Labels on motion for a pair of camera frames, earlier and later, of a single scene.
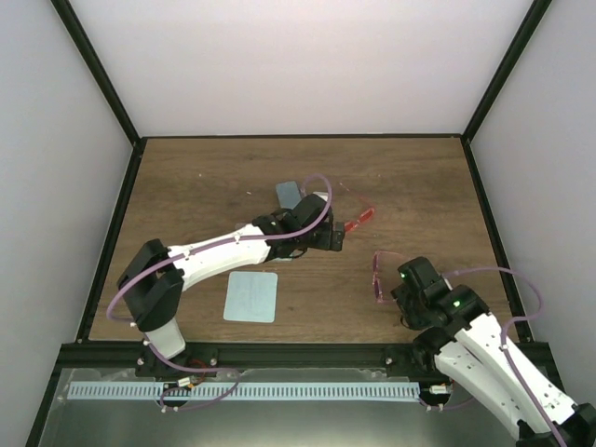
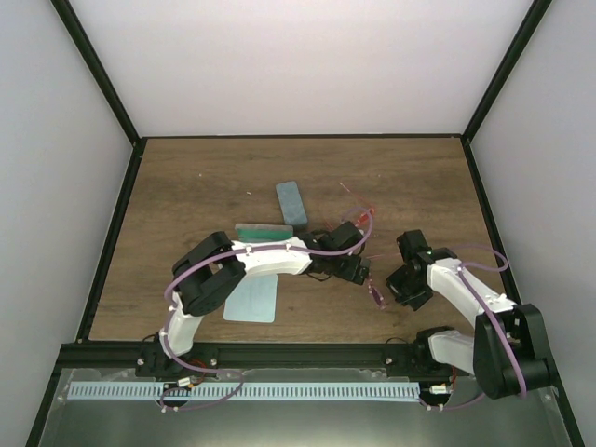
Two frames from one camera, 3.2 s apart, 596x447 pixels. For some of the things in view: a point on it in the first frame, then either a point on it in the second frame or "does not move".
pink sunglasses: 386,274 to 377,297
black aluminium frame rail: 222,358 does not move
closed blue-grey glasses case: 289,194 does not move
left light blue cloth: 250,296 does not move
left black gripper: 324,243 to 348,272
